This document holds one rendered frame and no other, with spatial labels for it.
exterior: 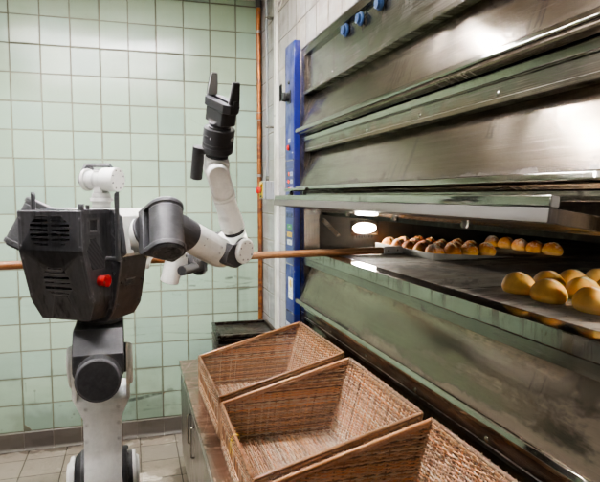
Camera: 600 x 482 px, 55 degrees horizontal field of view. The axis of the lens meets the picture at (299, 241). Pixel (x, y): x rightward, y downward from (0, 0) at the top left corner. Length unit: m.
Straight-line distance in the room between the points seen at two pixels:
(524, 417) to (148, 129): 2.70
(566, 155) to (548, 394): 0.47
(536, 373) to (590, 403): 0.15
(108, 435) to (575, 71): 1.48
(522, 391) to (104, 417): 1.13
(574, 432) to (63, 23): 3.14
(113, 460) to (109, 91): 2.22
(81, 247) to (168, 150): 2.02
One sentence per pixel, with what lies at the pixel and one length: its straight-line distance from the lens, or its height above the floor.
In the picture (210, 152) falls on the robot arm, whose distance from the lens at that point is 1.62.
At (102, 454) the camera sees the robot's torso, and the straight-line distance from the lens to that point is 1.83.
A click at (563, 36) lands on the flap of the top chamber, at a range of 1.17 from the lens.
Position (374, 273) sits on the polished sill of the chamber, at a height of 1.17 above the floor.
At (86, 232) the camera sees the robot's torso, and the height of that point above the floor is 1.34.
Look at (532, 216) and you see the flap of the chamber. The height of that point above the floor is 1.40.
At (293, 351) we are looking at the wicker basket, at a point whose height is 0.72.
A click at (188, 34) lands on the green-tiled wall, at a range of 3.58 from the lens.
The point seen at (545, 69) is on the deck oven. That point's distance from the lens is 1.24.
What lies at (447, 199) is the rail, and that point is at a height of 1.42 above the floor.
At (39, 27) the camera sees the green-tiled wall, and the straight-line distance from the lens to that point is 3.58.
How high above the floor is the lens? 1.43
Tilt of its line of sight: 5 degrees down
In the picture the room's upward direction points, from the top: straight up
